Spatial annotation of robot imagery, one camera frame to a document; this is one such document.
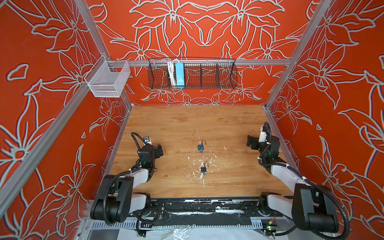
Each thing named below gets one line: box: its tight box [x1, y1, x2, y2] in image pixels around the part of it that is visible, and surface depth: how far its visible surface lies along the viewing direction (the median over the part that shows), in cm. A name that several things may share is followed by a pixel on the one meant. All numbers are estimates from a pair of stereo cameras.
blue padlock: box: [197, 140, 207, 151], surface depth 97 cm
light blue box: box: [175, 62, 185, 86], surface depth 92 cm
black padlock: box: [200, 162, 209, 173], surface depth 87 cm
